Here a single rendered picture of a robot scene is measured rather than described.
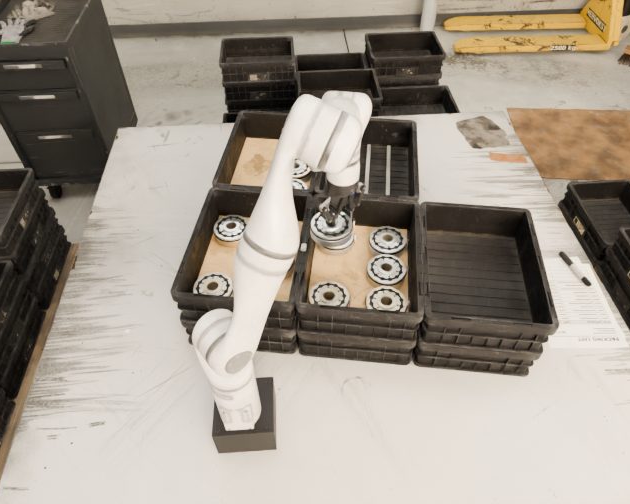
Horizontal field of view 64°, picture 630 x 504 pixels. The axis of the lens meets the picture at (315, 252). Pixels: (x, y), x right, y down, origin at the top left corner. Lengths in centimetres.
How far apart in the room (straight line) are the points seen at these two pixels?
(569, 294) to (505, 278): 27
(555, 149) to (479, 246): 203
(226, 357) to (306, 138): 40
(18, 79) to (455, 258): 208
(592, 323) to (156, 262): 129
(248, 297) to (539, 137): 291
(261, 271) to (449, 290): 69
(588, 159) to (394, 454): 257
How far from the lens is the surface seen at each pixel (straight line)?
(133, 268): 165
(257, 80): 288
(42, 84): 271
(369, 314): 117
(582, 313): 162
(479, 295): 138
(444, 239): 150
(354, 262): 140
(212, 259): 143
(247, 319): 86
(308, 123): 72
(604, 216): 267
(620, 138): 376
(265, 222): 77
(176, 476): 128
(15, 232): 223
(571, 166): 338
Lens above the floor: 188
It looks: 48 degrees down
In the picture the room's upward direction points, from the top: 1 degrees counter-clockwise
